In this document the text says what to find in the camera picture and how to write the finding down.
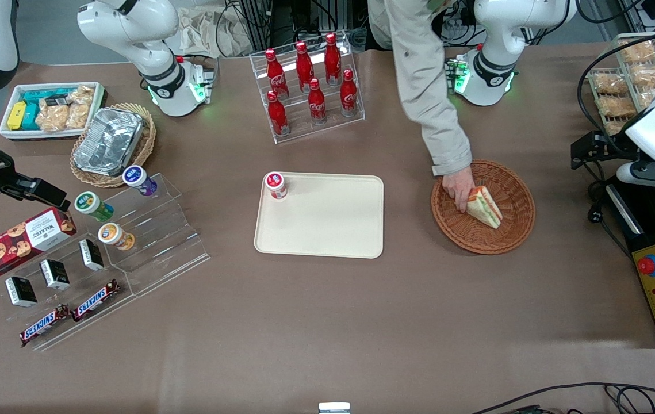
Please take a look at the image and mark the triangle sandwich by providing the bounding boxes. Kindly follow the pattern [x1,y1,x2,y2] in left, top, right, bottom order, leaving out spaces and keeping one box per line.
[465,185,504,230]

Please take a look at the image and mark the person forearm beige sleeve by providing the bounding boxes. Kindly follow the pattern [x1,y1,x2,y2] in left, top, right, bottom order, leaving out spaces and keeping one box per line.
[367,0,474,178]

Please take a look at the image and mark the aluminium foil tray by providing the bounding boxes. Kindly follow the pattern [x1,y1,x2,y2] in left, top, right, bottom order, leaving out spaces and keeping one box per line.
[72,106,144,177]

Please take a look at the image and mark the round brown wicker basket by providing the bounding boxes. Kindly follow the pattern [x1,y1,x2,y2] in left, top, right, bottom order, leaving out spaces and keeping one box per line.
[430,159,537,255]

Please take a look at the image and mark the light woven wicker basket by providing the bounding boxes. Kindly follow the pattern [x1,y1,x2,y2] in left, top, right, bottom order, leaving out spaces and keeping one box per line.
[70,102,158,189]

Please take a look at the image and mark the beige plastic tray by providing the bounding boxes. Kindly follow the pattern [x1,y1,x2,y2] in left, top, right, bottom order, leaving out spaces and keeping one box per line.
[253,172,385,260]

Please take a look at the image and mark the person hand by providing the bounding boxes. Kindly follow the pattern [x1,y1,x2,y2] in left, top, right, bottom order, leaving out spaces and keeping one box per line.
[441,166,477,214]

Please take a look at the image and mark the green lid cup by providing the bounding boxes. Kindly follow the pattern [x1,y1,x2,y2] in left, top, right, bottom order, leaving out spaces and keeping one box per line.
[74,190,116,224]

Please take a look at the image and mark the red Walkers cookie box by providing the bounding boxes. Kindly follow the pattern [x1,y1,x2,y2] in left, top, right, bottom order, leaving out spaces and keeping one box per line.
[0,206,78,283]

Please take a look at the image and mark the white plastic bin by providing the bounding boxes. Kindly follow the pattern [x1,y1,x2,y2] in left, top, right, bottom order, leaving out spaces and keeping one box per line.
[0,81,107,142]

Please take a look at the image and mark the teal snack box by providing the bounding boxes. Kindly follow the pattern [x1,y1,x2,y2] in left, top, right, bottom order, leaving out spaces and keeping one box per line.
[21,88,72,105]
[20,103,41,131]

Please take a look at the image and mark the yellow snack box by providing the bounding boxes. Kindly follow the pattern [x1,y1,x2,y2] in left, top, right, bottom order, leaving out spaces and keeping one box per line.
[6,101,28,131]

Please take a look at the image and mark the small black white box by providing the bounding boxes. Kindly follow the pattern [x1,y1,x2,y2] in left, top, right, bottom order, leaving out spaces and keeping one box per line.
[39,258,71,291]
[5,275,39,308]
[78,238,105,272]

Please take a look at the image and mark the orange lid cup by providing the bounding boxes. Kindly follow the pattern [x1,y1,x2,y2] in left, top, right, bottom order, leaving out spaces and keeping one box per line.
[97,222,136,252]

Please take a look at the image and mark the purple lid cup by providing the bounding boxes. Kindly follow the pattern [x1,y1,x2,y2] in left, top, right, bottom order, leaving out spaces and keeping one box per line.
[122,164,159,198]

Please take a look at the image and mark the black appliance with yellow panel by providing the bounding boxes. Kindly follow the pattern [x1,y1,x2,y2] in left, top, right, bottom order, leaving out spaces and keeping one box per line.
[606,172,655,350]

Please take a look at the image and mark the Snickers chocolate bar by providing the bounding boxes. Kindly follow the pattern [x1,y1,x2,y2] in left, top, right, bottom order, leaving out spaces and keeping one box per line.
[19,304,71,348]
[71,279,121,323]

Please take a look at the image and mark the clear acrylic stepped stand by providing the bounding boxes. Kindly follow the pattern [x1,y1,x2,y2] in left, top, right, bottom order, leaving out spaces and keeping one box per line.
[0,227,136,353]
[83,172,212,298]

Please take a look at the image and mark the small box with green light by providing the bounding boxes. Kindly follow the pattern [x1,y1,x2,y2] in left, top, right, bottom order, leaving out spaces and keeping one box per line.
[189,62,216,105]
[445,56,472,96]

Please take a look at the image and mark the clear acrylic bottle rack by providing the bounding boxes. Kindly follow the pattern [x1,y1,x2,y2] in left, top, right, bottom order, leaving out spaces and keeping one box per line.
[248,31,366,145]

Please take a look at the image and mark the beige cloth bag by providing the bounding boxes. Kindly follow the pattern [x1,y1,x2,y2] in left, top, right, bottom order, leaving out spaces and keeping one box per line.
[179,5,254,59]

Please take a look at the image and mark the red lid yogurt cup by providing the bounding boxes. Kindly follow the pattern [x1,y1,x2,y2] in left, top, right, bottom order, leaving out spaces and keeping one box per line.
[263,171,289,201]

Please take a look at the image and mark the red cola bottle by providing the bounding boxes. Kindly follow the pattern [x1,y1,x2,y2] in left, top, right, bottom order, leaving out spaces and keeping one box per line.
[307,78,328,125]
[294,41,316,93]
[266,90,291,137]
[339,68,359,118]
[264,48,289,99]
[324,32,343,86]

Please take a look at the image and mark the white wire shelf rack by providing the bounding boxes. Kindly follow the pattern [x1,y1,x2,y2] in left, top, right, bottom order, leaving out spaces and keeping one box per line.
[585,33,655,137]

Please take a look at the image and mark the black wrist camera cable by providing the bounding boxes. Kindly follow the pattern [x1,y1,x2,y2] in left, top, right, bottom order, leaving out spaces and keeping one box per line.
[576,31,655,140]

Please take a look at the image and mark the black power cable with plug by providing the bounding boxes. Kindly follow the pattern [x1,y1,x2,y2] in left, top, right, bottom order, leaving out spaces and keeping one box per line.
[587,163,634,260]

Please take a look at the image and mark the tangled black cables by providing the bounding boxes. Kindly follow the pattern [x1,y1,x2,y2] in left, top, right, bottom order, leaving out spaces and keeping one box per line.
[435,0,478,48]

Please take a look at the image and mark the thin black table cable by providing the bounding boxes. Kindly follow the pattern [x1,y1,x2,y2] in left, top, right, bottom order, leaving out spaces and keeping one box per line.
[470,382,655,414]

